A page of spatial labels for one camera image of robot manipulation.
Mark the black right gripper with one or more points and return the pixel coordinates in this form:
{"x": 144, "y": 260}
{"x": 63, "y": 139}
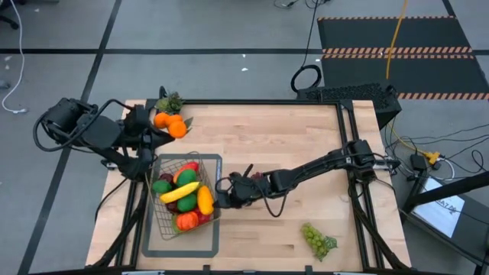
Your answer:
{"x": 242, "y": 190}

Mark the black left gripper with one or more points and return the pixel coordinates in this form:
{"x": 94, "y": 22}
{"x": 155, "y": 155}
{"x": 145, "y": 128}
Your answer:
{"x": 139, "y": 126}

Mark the orange cluster with leaves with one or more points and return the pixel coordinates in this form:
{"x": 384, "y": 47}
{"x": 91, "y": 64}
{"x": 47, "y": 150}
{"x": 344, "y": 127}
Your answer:
{"x": 170, "y": 124}

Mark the red orange mango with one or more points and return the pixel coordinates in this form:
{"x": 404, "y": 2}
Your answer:
{"x": 187, "y": 167}

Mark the yellow mango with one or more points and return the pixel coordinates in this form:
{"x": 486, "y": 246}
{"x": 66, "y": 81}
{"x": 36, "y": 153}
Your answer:
{"x": 205, "y": 199}

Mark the dark red apple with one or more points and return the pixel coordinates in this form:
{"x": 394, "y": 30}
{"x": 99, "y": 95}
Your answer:
{"x": 166, "y": 177}

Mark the dark green lime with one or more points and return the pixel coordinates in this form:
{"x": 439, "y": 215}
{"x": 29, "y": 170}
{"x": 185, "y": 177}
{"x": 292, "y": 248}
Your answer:
{"x": 186, "y": 202}
{"x": 186, "y": 177}

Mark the bright red apple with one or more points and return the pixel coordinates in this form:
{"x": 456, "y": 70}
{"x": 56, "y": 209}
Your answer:
{"x": 204, "y": 218}

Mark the light green lime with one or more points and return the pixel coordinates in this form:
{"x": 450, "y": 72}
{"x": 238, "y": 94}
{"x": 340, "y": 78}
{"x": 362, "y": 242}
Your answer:
{"x": 161, "y": 186}

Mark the yellow banana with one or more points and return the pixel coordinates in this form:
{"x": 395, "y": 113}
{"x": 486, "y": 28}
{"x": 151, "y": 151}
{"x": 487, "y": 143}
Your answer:
{"x": 179, "y": 192}

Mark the small orange pumpkin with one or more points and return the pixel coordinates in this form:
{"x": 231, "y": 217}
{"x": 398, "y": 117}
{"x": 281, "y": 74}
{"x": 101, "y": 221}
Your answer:
{"x": 187, "y": 221}

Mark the dark red bell pepper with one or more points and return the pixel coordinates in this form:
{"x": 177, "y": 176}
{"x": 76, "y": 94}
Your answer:
{"x": 172, "y": 206}

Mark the green grape bunch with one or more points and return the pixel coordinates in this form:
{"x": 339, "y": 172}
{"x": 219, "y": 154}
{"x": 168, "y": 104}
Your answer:
{"x": 316, "y": 240}

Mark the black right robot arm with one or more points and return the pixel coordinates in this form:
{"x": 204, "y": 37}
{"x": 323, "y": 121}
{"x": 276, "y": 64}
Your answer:
{"x": 317, "y": 166}

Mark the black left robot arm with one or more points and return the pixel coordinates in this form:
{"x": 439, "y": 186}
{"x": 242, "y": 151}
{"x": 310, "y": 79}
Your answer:
{"x": 91, "y": 131}

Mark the small potted green plant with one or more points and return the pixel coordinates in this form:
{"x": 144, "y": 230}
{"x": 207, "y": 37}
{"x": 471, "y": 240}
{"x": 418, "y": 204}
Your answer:
{"x": 170, "y": 103}

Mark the grey rectangular mat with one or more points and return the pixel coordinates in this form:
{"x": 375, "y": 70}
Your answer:
{"x": 179, "y": 250}

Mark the black computer case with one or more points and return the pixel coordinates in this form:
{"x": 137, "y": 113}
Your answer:
{"x": 351, "y": 97}

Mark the black power adapter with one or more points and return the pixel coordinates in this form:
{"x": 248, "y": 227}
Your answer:
{"x": 418, "y": 162}

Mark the black office chair base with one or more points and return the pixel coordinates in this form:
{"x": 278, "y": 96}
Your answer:
{"x": 7, "y": 21}

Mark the black metal beam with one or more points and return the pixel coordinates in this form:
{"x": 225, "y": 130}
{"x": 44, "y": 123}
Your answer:
{"x": 451, "y": 189}

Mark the black striped floor mat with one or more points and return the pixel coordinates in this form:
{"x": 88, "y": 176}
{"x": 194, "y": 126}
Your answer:
{"x": 382, "y": 34}

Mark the black metal table frame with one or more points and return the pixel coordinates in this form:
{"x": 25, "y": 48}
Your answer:
{"x": 260, "y": 102}

